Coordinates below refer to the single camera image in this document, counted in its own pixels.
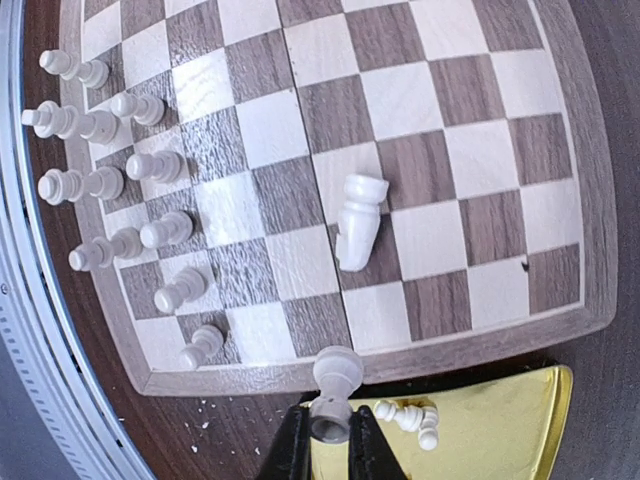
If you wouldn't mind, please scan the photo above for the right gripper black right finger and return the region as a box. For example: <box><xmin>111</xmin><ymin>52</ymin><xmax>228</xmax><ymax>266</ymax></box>
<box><xmin>348</xmin><ymin>405</ymin><xmax>405</xmax><ymax>480</ymax></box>

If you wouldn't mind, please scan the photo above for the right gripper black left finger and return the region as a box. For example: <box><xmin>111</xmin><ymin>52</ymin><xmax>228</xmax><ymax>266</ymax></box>
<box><xmin>257</xmin><ymin>405</ymin><xmax>312</xmax><ymax>480</ymax></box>

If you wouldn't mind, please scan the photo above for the white chess pawn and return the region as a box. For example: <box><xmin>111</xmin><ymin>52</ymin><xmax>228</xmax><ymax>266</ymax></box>
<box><xmin>373</xmin><ymin>400</ymin><xmax>425</xmax><ymax>432</ymax></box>
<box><xmin>139</xmin><ymin>211</ymin><xmax>194</xmax><ymax>249</ymax></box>
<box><xmin>179</xmin><ymin>325</ymin><xmax>224</xmax><ymax>371</ymax></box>
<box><xmin>110</xmin><ymin>92</ymin><xmax>165</xmax><ymax>126</ymax></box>
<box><xmin>154</xmin><ymin>267</ymin><xmax>209</xmax><ymax>314</ymax></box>
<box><xmin>125</xmin><ymin>150</ymin><xmax>183</xmax><ymax>184</ymax></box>
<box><xmin>418</xmin><ymin>406</ymin><xmax>439</xmax><ymax>451</ymax></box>

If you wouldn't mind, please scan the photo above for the white chess rook piece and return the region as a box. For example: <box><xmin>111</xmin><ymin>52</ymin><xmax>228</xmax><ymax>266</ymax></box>
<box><xmin>309</xmin><ymin>346</ymin><xmax>364</xmax><ymax>444</ymax></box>

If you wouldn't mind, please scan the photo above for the white chess knight piece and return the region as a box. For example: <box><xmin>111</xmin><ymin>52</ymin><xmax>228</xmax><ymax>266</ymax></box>
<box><xmin>335</xmin><ymin>174</ymin><xmax>389</xmax><ymax>272</ymax></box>

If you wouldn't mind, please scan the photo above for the white chess bishop piece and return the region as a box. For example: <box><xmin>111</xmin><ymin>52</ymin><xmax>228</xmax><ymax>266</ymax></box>
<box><xmin>68</xmin><ymin>227</ymin><xmax>143</xmax><ymax>271</ymax></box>

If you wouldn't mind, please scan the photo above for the white chess pawn in tray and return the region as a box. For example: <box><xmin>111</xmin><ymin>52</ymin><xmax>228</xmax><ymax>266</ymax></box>
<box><xmin>418</xmin><ymin>406</ymin><xmax>439</xmax><ymax>451</ymax></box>

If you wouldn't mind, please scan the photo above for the gold metal tray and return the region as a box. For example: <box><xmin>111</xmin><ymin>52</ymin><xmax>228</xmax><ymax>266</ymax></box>
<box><xmin>311</xmin><ymin>365</ymin><xmax>573</xmax><ymax>479</ymax></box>

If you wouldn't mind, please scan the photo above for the wooden chessboard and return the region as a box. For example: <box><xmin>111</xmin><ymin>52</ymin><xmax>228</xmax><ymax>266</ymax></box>
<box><xmin>60</xmin><ymin>1</ymin><xmax>618</xmax><ymax>397</ymax></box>

